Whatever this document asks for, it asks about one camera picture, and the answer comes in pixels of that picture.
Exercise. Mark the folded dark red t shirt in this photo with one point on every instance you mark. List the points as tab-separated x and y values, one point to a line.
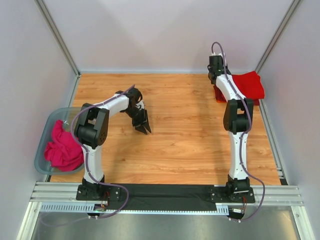
255	101

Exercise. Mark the bright red t shirt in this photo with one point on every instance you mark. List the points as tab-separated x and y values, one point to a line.
250	85

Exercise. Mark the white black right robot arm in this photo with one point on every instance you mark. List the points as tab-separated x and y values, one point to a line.
237	121

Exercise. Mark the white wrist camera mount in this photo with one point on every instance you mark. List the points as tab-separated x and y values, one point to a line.
215	53
142	104

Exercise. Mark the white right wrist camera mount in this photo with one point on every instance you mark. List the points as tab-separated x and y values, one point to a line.
215	53

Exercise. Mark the right aluminium frame post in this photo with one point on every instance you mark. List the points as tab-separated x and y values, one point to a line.
294	5

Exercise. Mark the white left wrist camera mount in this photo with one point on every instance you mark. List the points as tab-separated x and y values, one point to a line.
142	104

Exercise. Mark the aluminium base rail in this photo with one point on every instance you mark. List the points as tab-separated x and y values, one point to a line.
275	195

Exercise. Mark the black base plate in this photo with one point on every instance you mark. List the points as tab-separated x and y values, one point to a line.
220	194
98	192

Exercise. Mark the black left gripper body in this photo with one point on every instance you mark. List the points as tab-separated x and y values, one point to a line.
139	119

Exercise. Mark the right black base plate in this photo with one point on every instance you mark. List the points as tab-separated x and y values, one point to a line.
220	194

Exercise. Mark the slotted cable duct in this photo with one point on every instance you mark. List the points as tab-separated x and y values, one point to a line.
94	208

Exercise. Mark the folded orange t shirt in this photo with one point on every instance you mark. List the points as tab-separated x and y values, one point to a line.
220	97

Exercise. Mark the pink t shirt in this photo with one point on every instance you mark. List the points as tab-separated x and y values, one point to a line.
63	152

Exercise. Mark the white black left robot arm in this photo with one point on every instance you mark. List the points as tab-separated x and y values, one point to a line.
92	122

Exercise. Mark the aluminium frame post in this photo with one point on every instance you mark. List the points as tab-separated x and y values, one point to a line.
294	5
57	35

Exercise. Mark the grey plastic bin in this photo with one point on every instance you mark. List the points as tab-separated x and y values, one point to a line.
66	115

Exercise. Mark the left aluminium frame post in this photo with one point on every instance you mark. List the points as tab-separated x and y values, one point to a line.
57	35

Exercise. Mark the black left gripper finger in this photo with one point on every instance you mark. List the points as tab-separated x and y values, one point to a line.
146	123
141	129

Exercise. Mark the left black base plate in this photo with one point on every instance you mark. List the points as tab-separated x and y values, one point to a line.
98	192

